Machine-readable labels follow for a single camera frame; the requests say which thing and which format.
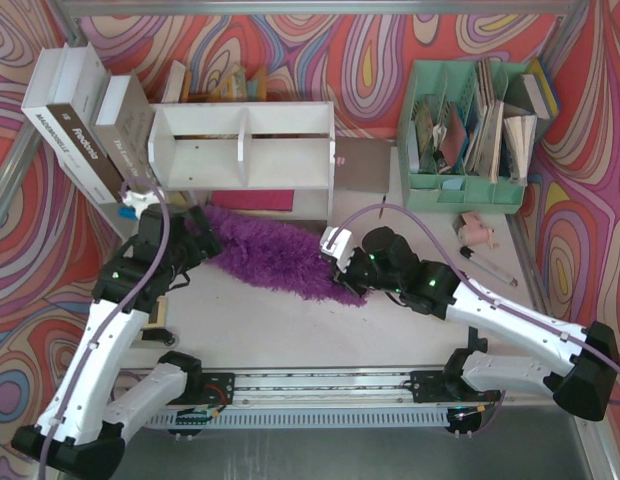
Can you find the purple fluffy duster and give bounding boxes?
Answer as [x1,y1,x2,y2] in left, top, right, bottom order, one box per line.
[117,205,371,307]

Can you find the small yellow book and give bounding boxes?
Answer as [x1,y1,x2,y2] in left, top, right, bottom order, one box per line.
[147,296,168,328]

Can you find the white black stapler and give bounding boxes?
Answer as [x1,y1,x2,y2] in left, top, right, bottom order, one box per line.
[132,328,179,348]

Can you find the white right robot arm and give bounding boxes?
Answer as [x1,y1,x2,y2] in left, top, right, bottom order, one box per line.
[320,227,620,421]

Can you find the white wooden bookshelf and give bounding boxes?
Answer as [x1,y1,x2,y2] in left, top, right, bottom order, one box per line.
[148,101,335,223]

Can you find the brown pencil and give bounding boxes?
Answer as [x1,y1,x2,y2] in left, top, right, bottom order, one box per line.
[378,194,387,219]

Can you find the white marker pen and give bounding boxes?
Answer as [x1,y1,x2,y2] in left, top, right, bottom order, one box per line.
[459,246,518,287]

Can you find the pink pig figurine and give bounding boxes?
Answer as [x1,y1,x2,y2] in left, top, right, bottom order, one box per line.
[452,212,497,249]

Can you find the grey notebook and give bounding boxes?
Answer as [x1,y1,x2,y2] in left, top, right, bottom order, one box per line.
[334,137,392,194]

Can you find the taupe Lonely City book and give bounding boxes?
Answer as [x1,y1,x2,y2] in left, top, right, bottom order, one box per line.
[94,74,158,191]

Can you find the books behind shelf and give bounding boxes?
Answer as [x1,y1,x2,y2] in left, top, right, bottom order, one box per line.
[157,61,268,103]

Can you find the green file organizer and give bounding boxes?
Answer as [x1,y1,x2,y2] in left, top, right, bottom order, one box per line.
[397,58,543,214]

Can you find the brown Fredonia book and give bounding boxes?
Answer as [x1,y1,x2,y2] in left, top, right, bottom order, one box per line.
[52,44,123,204]

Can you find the white Mademoiselle book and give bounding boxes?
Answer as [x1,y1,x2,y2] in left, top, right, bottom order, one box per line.
[20,47,91,176]

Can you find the grey book in organizer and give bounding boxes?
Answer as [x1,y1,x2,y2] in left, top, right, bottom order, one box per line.
[505,58,560,120]

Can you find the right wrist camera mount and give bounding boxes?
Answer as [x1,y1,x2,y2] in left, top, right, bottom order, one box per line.
[319,226,356,273]

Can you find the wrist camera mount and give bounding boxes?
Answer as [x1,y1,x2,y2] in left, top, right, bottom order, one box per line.
[319,226,356,273]
[122,190,157,217]

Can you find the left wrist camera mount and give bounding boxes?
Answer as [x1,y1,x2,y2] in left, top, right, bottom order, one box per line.
[122,190,157,217]

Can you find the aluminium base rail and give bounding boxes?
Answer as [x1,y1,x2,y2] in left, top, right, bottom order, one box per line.
[145,367,501,436]

